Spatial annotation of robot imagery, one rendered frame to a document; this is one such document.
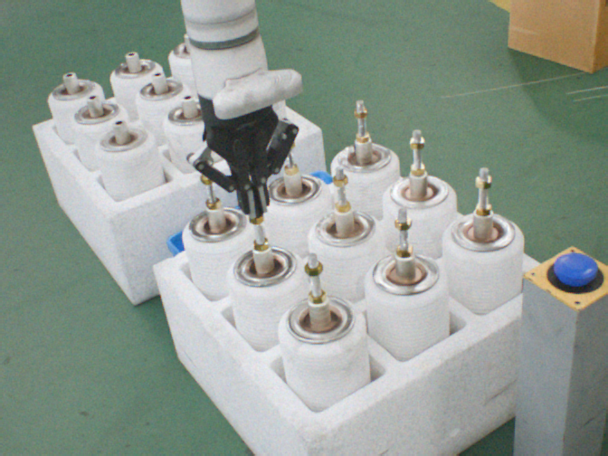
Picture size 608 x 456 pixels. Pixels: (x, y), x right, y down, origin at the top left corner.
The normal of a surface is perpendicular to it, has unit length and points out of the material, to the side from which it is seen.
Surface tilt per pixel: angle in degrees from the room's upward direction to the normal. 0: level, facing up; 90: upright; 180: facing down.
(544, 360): 90
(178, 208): 90
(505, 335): 90
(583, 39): 90
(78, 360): 0
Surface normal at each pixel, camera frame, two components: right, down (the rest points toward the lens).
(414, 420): 0.54, 0.43
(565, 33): -0.77, 0.42
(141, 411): -0.11, -0.81
